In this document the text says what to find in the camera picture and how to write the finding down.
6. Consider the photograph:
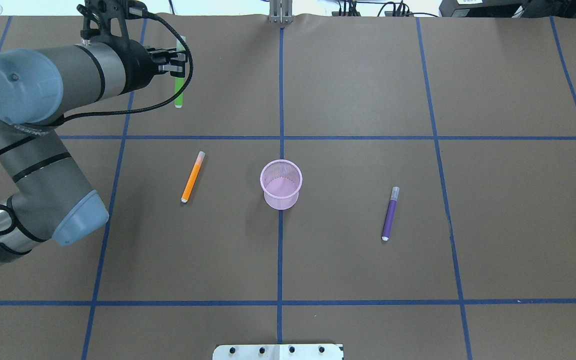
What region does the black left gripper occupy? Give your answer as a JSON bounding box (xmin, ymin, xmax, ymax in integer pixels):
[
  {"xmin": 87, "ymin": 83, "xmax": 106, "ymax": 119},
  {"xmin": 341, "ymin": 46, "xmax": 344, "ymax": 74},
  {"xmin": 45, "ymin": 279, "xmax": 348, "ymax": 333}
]
[{"xmin": 118, "ymin": 42, "xmax": 188, "ymax": 93}]

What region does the green highlighter pen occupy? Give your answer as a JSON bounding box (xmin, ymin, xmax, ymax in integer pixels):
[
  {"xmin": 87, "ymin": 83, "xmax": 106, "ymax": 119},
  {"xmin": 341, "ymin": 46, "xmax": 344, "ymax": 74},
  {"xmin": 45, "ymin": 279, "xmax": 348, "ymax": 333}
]
[{"xmin": 174, "ymin": 36, "xmax": 187, "ymax": 109}]

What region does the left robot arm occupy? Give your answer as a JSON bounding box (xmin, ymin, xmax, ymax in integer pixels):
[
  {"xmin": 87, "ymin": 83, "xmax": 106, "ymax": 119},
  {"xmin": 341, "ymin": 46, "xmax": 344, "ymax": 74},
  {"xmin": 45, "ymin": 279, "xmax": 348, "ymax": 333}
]
[{"xmin": 0, "ymin": 39, "xmax": 193, "ymax": 266}]

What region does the orange highlighter pen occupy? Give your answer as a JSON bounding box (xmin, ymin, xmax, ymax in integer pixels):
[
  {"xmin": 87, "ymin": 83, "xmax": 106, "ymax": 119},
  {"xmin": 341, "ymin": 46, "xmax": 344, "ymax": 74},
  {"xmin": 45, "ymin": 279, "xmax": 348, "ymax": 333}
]
[{"xmin": 180, "ymin": 151, "xmax": 206, "ymax": 204}]

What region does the pink mesh pen holder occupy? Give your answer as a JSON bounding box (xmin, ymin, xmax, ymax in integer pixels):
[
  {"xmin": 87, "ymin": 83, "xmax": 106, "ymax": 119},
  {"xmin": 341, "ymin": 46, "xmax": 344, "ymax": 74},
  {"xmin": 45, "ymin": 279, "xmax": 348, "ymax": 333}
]
[{"xmin": 259, "ymin": 159, "xmax": 303, "ymax": 211}]

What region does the purple highlighter pen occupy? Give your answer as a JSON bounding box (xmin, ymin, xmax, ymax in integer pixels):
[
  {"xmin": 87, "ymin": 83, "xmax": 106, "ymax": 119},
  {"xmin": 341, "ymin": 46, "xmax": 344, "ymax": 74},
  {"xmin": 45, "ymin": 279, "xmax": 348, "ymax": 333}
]
[{"xmin": 381, "ymin": 186, "xmax": 400, "ymax": 242}]

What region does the black box with label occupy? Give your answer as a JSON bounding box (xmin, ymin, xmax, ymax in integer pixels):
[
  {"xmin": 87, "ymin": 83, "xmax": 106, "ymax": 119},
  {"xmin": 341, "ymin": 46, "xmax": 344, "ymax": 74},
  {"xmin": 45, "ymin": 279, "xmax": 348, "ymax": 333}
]
[{"xmin": 438, "ymin": 0, "xmax": 576, "ymax": 19}]

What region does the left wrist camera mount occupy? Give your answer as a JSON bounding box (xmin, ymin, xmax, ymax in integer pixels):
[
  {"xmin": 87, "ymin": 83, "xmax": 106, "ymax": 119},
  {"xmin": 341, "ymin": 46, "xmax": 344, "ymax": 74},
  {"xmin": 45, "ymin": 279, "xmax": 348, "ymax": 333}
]
[{"xmin": 77, "ymin": 0, "xmax": 149, "ymax": 50}]

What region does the aluminium frame post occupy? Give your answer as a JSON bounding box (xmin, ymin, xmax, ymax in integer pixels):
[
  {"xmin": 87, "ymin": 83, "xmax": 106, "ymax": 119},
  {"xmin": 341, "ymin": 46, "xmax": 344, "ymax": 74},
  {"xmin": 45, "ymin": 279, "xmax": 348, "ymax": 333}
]
[{"xmin": 267, "ymin": 0, "xmax": 294, "ymax": 24}]

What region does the black left camera cable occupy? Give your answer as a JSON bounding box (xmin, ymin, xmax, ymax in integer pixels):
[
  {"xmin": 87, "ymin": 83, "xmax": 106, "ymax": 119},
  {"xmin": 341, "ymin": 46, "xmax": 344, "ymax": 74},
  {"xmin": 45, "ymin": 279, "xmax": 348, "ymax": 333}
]
[{"xmin": 0, "ymin": 10, "xmax": 195, "ymax": 176}]

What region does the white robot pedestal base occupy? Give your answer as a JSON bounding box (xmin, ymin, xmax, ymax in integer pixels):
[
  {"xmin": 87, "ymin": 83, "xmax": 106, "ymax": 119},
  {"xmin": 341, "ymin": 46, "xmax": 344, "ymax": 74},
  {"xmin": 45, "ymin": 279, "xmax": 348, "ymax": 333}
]
[{"xmin": 212, "ymin": 343, "xmax": 345, "ymax": 360}]

